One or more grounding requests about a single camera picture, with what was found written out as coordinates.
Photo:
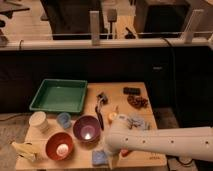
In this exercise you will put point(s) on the blue sponge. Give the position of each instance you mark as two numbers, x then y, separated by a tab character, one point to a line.
99	158

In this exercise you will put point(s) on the brown toy grapes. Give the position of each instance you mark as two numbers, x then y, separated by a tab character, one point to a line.
137	101

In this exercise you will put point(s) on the white cup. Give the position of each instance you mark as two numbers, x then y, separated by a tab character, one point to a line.
39	120

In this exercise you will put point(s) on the purple bowl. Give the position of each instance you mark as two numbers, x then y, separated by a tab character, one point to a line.
86	129

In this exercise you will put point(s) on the green plastic tray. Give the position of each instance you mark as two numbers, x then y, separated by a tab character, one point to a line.
60	95

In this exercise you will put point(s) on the white egg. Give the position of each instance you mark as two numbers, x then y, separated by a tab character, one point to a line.
62	150

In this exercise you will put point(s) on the black rectangular block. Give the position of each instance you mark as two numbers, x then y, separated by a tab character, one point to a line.
133	91

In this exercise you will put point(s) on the black handled brush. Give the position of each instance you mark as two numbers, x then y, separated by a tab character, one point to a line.
101	100

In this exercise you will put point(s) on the yellow toy fruit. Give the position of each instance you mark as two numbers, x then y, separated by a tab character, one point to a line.
112	115

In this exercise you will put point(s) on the small blue cup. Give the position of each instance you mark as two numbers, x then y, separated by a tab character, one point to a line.
64	120

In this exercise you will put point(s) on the red bowl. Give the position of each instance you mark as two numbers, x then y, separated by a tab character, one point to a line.
54	141

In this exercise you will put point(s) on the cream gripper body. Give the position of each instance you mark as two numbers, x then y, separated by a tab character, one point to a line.
113	159

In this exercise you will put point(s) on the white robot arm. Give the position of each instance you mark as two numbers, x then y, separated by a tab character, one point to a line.
195	143

